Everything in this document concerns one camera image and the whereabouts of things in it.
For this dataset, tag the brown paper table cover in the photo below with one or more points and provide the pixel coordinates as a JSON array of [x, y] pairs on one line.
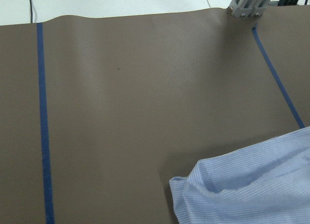
[[97, 115]]

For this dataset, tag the aluminium profile post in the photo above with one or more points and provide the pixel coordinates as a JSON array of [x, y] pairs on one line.
[[247, 8]]

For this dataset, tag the blue striped button shirt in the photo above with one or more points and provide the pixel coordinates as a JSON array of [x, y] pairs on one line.
[[265, 183]]

